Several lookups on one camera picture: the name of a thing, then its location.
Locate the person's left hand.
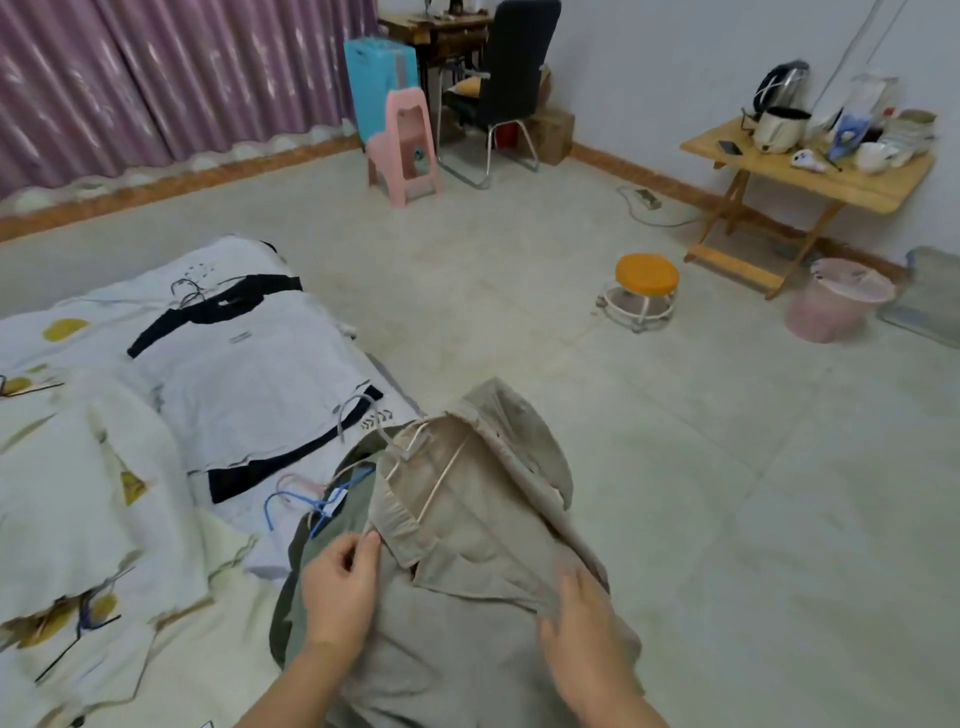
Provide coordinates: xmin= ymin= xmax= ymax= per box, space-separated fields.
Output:
xmin=299 ymin=530 xmax=384 ymax=669

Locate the person's right hand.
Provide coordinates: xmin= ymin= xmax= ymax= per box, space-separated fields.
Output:
xmin=537 ymin=563 xmax=648 ymax=718

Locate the sage green shirt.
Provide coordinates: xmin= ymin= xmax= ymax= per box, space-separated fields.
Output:
xmin=268 ymin=442 xmax=391 ymax=670

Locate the pink hanger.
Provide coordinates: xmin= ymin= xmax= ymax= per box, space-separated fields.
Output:
xmin=277 ymin=470 xmax=333 ymax=498

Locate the beige grey cardigan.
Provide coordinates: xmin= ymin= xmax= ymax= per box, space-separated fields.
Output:
xmin=329 ymin=377 xmax=646 ymax=728

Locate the white plastic hanger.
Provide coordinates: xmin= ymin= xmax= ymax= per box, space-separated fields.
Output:
xmin=337 ymin=393 xmax=475 ymax=538

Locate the pale yellow polo shirt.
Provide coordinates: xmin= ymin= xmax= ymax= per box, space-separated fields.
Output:
xmin=0 ymin=517 xmax=301 ymax=728

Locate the white printed t-shirt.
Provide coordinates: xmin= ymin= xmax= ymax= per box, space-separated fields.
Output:
xmin=123 ymin=288 xmax=378 ymax=475

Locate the black wire hanger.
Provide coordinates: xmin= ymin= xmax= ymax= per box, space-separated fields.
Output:
xmin=170 ymin=277 xmax=249 ymax=310
xmin=33 ymin=566 xmax=138 ymax=685

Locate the white knit cardigan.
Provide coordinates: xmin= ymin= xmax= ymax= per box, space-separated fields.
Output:
xmin=0 ymin=371 xmax=209 ymax=625

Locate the black t-shirt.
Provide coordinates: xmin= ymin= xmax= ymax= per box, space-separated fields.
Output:
xmin=127 ymin=275 xmax=385 ymax=505

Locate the orange round stool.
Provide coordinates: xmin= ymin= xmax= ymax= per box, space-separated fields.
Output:
xmin=596 ymin=253 xmax=681 ymax=337

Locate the pink plastic bucket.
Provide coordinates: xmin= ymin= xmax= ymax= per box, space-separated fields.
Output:
xmin=785 ymin=258 xmax=898 ymax=344

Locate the pink plastic chair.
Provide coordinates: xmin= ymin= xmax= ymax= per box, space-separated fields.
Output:
xmin=365 ymin=86 xmax=442 ymax=209

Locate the white power strip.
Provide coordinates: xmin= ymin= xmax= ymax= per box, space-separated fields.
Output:
xmin=616 ymin=185 xmax=700 ymax=229

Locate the grey plastic tray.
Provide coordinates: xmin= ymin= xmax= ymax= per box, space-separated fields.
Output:
xmin=878 ymin=245 xmax=960 ymax=348

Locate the cardboard box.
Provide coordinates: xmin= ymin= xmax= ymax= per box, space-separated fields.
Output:
xmin=524 ymin=67 xmax=577 ymax=166

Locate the teal box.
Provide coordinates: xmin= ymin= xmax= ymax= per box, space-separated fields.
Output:
xmin=343 ymin=35 xmax=420 ymax=145

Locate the wooden folding table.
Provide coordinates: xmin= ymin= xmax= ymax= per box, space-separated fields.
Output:
xmin=680 ymin=116 xmax=937 ymax=301

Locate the purple curtain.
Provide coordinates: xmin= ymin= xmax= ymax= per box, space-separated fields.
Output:
xmin=0 ymin=0 xmax=380 ymax=202

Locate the white bowl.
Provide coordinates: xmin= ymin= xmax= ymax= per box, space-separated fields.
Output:
xmin=854 ymin=140 xmax=900 ymax=175

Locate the black office chair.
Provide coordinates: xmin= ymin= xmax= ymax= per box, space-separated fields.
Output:
xmin=437 ymin=0 xmax=562 ymax=190

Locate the blue cup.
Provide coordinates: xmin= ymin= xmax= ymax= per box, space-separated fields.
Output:
xmin=827 ymin=112 xmax=871 ymax=161

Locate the dark side table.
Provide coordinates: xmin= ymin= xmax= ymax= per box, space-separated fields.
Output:
xmin=377 ymin=11 xmax=496 ymax=95

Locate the stack of white dishes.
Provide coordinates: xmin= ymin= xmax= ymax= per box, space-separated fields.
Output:
xmin=881 ymin=108 xmax=939 ymax=157

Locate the white jug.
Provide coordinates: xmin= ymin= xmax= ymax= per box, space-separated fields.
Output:
xmin=843 ymin=72 xmax=900 ymax=123

